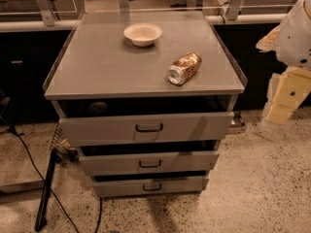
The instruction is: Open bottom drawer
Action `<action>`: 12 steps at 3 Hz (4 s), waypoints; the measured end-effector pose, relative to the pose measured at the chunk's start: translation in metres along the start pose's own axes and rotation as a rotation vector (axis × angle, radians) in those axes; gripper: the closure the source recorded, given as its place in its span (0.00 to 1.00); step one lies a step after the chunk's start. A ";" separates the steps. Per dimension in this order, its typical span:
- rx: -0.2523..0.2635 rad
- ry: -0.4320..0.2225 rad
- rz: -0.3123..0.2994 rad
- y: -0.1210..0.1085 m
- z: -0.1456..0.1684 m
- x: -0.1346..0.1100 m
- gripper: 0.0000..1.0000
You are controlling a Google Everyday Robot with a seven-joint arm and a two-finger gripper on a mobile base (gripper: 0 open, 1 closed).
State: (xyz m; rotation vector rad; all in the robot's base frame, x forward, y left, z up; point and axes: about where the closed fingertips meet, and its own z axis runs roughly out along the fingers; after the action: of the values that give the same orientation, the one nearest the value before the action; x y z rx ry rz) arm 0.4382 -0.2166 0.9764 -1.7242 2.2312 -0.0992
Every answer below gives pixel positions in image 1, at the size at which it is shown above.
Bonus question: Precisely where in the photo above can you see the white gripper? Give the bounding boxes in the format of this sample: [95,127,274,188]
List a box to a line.
[256,26,311,125]

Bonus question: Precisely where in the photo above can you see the grey drawer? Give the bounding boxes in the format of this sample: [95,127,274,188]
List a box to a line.
[59,96,233,147]
[79,141,219,176]
[92,171,209,198]

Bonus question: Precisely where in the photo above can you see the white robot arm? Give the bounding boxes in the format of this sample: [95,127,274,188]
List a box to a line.
[256,0,311,125]

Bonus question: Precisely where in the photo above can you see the grey drawer cabinet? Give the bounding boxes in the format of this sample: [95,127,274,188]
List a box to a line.
[43,10,249,199]

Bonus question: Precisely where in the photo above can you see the dark round object in drawer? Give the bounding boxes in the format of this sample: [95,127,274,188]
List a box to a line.
[87,102,108,117]

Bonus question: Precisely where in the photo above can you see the metal floor plate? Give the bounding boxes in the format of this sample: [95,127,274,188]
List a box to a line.
[228,112,247,134]

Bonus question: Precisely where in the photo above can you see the gold soda can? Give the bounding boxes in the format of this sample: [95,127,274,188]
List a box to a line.
[167,52,202,85]

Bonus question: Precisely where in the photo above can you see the white bowl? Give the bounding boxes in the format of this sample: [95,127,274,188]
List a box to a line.
[123,23,162,47]

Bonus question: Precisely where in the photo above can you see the metal railing barrier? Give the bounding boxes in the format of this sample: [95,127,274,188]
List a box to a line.
[0,0,297,32]

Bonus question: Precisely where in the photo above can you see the black bar on floor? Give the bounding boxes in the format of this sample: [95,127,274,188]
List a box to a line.
[35,149,57,232]

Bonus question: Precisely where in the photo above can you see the small wire shopping cart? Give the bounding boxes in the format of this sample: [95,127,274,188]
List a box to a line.
[50,124,78,162]

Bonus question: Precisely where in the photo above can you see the black cable on floor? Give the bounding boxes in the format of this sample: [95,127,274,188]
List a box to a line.
[9,126,103,233]

